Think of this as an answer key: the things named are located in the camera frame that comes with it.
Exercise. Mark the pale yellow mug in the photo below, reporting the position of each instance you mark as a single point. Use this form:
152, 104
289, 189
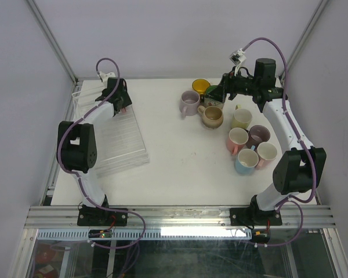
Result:
241, 118

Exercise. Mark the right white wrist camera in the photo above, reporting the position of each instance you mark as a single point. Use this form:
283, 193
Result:
238, 58

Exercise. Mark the yellow glass cup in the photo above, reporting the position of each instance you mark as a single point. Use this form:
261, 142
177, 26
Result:
200, 86

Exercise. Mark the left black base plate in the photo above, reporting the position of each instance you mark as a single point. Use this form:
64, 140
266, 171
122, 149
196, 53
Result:
92, 216

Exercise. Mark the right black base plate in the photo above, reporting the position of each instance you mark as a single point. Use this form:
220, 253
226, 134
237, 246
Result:
247, 216

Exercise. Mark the mauve purple mug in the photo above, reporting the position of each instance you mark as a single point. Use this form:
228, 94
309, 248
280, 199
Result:
256, 135

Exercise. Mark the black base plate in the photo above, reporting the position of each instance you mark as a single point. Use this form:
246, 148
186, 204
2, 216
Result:
247, 216
92, 216

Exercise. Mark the pink mug white inside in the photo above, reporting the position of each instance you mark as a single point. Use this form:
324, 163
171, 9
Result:
236, 140

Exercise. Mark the light blue mug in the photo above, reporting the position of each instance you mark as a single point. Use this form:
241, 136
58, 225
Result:
246, 161

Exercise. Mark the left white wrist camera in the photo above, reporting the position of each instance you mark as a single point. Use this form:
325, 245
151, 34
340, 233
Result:
104, 77

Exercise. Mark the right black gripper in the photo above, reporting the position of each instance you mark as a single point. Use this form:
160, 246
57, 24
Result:
226, 86

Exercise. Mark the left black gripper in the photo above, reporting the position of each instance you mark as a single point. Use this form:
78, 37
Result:
127, 100

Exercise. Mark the black connector box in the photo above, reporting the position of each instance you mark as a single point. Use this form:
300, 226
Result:
261, 237

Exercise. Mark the green-inside patterned mug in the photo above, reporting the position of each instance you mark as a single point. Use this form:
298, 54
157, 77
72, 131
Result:
216, 104

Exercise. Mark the aluminium mounting rail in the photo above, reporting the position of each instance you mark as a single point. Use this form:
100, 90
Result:
38, 217

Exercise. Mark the lavender mug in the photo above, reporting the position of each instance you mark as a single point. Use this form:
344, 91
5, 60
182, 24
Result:
189, 102

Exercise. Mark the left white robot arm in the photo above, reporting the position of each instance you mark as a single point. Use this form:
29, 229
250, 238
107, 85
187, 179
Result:
76, 142

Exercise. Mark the beige stoneware mug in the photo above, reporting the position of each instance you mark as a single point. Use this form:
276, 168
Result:
211, 116

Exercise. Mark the light pink mug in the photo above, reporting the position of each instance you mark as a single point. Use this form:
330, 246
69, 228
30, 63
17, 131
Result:
266, 152

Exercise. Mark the white slotted cable duct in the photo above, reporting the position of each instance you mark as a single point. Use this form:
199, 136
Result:
165, 233

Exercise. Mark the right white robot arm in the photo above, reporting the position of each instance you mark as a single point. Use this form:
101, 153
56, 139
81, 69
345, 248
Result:
298, 173

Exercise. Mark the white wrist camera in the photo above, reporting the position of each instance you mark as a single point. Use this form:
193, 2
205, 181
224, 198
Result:
104, 77
238, 58

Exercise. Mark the clear acrylic dish rack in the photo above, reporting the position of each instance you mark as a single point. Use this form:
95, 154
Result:
120, 144

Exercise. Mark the small electronics board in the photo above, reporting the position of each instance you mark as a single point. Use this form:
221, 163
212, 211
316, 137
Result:
104, 233

